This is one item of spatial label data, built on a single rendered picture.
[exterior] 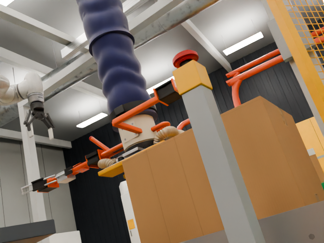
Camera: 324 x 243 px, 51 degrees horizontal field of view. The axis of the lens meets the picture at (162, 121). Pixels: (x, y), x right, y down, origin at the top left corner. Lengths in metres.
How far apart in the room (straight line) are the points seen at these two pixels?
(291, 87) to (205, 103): 11.59
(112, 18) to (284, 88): 10.91
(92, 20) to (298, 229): 1.33
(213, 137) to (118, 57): 0.93
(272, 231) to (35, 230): 0.63
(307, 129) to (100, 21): 7.38
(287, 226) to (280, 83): 11.63
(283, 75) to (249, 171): 11.47
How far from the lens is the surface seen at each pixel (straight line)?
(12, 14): 4.09
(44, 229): 1.04
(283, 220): 0.94
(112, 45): 1.70
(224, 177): 0.79
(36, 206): 5.07
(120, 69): 1.61
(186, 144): 1.21
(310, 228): 0.93
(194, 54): 0.90
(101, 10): 1.82
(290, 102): 12.26
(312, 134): 8.68
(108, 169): 1.47
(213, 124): 0.81
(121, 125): 1.36
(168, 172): 1.24
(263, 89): 12.51
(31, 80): 2.17
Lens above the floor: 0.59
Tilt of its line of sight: 20 degrees up
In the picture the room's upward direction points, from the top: 16 degrees counter-clockwise
